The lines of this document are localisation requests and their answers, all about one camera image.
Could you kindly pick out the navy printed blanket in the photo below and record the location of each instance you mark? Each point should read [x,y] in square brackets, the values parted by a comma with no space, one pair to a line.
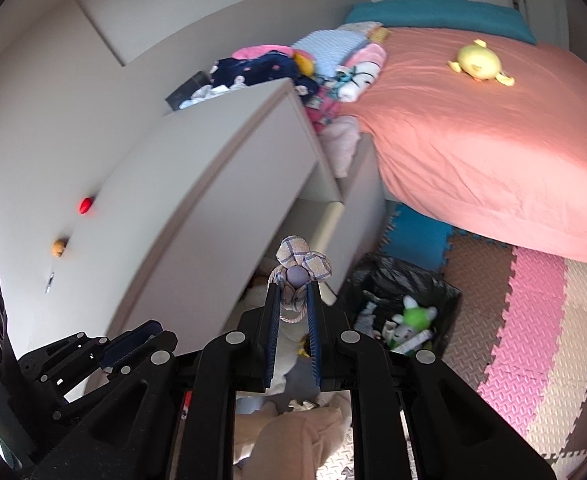
[253,67]

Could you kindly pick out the white wardrobe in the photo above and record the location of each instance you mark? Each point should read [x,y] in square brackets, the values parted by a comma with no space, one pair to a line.
[538,5]

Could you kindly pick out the light grey desk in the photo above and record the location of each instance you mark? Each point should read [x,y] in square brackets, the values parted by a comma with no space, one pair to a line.
[198,210]

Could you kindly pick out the beige cloth on floor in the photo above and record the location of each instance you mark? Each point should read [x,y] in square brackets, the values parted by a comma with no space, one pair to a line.
[293,440]

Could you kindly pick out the small red item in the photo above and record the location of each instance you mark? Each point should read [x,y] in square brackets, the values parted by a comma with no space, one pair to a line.
[85,205]

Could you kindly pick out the bin with black bag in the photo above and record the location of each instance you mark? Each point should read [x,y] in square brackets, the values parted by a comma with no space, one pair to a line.
[423,280]

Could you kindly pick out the light blue towel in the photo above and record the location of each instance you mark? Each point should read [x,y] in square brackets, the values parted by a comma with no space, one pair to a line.
[333,47]

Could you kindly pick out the pink white printed blanket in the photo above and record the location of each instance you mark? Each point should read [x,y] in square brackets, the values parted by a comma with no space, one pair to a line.
[363,72]

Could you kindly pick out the pink patterned cloth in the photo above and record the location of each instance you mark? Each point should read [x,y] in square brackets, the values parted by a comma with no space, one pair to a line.
[323,107]

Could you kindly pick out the white cloth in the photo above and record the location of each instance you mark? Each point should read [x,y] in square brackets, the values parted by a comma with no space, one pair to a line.
[208,94]

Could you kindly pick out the small metal clip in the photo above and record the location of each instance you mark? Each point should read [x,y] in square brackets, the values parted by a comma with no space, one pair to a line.
[49,282]

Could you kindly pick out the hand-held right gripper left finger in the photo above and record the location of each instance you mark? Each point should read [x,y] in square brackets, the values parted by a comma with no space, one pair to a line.
[272,340]

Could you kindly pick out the pink bed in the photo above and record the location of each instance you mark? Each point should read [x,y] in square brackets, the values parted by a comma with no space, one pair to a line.
[473,150]

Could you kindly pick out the small orange item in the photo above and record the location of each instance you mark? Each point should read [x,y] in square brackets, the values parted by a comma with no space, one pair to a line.
[59,248]

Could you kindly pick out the grey cloth item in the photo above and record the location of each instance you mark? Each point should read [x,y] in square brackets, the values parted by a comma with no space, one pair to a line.
[368,317]

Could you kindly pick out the checkered cloth toy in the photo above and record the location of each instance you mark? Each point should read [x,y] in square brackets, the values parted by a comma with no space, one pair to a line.
[298,255]

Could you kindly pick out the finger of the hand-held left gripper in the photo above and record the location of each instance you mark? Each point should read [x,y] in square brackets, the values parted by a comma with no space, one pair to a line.
[128,347]
[88,392]

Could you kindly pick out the pale pink fluffy blanket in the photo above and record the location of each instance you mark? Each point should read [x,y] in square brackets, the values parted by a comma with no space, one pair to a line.
[341,147]

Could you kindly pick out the green white bunny plush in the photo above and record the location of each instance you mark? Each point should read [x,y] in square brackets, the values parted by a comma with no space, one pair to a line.
[413,317]

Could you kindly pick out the foam puzzle floor mats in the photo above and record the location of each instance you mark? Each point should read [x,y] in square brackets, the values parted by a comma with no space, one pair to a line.
[523,360]

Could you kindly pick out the yellow checked cloth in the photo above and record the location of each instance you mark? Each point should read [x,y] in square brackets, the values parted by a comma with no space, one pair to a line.
[381,35]

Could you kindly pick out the black box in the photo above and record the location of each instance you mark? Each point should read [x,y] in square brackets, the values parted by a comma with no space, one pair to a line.
[186,92]

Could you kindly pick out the teal pillow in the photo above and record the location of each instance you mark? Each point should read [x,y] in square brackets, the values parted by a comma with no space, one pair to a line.
[438,17]

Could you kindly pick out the orange yellow cloth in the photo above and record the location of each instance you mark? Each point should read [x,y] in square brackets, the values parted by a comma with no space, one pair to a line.
[304,62]

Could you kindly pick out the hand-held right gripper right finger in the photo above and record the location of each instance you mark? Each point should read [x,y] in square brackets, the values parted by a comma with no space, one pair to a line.
[314,340]

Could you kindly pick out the yellow duck plush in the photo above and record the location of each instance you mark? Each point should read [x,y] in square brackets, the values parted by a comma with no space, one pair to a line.
[478,62]

